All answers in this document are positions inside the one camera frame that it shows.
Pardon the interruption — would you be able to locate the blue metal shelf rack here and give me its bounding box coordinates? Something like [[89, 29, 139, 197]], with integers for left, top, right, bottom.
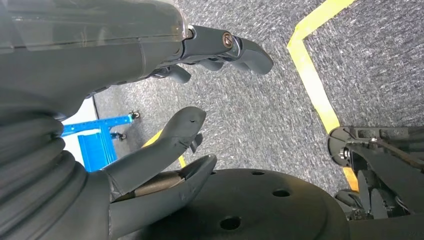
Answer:
[[61, 110, 141, 173]]

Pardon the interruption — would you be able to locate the ribbed grey left arm sleeve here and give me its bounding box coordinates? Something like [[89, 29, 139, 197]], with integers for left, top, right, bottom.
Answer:
[[0, 89, 112, 240]]

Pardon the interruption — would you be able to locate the yellow floor tape outline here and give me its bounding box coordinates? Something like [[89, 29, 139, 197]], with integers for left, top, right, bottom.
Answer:
[[286, 0, 360, 193]]

